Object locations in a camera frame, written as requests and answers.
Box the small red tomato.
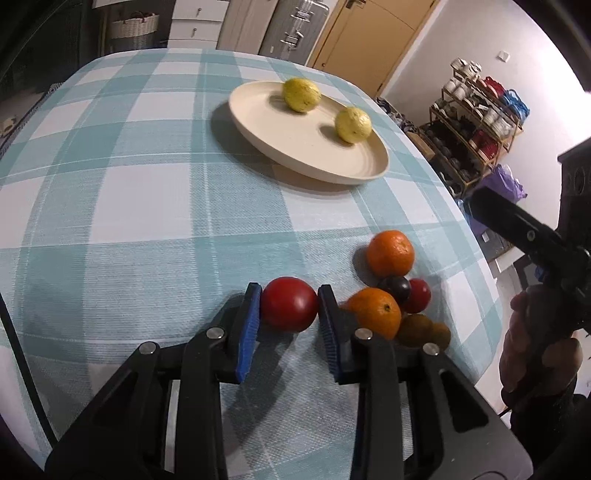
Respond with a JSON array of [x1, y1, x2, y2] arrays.
[[403, 278, 432, 314]]

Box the silver suitcase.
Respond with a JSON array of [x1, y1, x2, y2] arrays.
[[259, 0, 331, 63]]

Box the wooden door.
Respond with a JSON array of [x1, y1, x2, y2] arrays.
[[307, 0, 440, 95]]

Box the wooden shoe rack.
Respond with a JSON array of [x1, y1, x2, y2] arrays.
[[427, 58, 532, 192]]

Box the person's right forearm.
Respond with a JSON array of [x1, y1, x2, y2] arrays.
[[501, 376, 583, 467]]

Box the white folded panel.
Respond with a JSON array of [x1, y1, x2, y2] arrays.
[[217, 0, 278, 57]]

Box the cream round plate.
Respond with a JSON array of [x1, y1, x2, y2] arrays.
[[228, 81, 390, 186]]

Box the yellow-green guava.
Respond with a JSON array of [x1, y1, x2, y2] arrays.
[[283, 78, 321, 114]]

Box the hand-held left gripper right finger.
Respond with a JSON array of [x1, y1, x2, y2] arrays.
[[317, 285, 535, 480]]

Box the yellow speckled guava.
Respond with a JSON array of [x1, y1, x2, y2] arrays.
[[335, 107, 372, 143]]

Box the black cable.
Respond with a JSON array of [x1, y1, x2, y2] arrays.
[[0, 293, 57, 446]]

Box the orange mandarin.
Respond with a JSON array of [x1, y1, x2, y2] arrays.
[[366, 230, 416, 278], [345, 287, 402, 340]]

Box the wicker basket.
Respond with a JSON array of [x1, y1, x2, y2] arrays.
[[107, 13, 160, 40]]

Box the rows of shoes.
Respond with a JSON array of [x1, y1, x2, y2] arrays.
[[429, 58, 531, 185]]

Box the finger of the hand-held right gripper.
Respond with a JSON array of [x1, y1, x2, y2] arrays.
[[468, 187, 571, 274]]

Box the dark purple plum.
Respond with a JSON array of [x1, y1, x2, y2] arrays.
[[379, 275, 411, 303]]

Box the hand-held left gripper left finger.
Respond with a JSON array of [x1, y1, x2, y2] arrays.
[[44, 281, 264, 480]]

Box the purple bag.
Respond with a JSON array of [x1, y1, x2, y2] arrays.
[[480, 164, 528, 205]]

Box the white drawer cabinet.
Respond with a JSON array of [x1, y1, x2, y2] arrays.
[[167, 0, 223, 49]]

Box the large red tomato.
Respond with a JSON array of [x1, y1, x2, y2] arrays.
[[261, 276, 320, 333]]

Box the small brown fruit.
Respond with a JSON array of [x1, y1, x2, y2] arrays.
[[431, 322, 452, 352], [397, 313, 435, 348]]

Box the person's right hand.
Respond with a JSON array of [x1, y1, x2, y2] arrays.
[[499, 292, 583, 403]]

